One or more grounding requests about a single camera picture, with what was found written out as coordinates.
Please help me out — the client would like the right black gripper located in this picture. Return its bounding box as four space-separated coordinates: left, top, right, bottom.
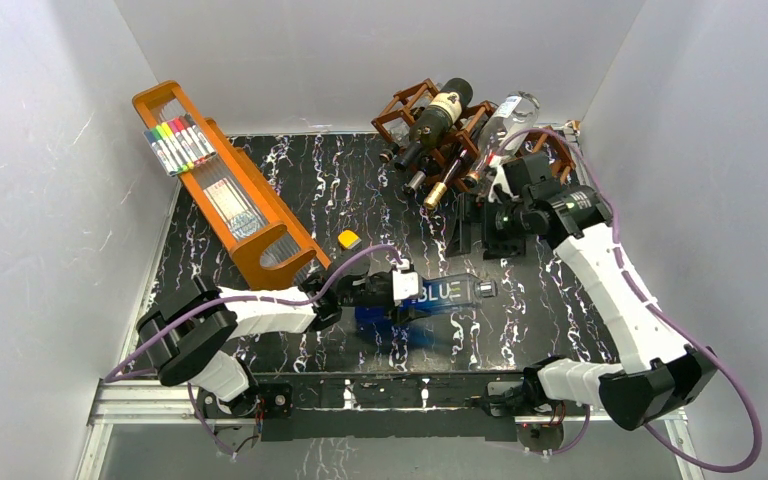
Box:
444 192 531 260

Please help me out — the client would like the blue square glass bottle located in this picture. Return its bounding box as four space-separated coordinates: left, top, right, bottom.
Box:
355 273 498 325

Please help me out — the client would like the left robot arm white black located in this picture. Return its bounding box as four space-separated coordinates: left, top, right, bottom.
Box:
137 263 421 416

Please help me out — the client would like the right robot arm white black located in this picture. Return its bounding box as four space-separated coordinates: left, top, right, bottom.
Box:
446 153 716 431

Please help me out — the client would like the gold capped wine bottle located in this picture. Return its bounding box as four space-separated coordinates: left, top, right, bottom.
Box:
423 148 470 211

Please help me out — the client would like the clear glass bottle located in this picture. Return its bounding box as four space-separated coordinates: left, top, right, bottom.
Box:
463 91 540 203

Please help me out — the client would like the dark green wine bottle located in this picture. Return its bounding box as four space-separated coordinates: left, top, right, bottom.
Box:
394 77 473 171

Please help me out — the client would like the orange wooden rack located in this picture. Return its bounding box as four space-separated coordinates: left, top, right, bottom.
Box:
132 81 330 290

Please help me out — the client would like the yellow grey small block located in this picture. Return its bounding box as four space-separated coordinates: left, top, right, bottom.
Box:
337 230 362 251

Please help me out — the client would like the clear packet with red label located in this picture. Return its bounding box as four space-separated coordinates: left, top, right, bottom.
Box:
204 178 267 241

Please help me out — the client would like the pack of coloured markers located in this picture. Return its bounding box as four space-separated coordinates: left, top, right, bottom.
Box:
143 114 218 177

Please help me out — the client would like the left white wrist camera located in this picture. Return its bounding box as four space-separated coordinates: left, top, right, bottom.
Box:
391 269 423 305

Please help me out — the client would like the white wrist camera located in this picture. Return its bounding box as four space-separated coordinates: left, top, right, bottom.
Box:
391 269 423 305
487 164 517 203

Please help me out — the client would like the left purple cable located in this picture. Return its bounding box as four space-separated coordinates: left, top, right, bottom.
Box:
102 243 412 458

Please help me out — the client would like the purple cable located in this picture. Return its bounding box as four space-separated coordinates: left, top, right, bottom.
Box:
489 127 763 475
102 243 412 458

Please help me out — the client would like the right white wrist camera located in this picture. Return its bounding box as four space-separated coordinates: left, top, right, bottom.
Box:
487 164 517 203

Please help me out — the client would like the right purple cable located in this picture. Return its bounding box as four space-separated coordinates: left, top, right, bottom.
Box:
489 127 763 475

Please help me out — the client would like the black metal base frame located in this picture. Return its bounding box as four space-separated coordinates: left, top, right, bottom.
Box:
196 372 565 452

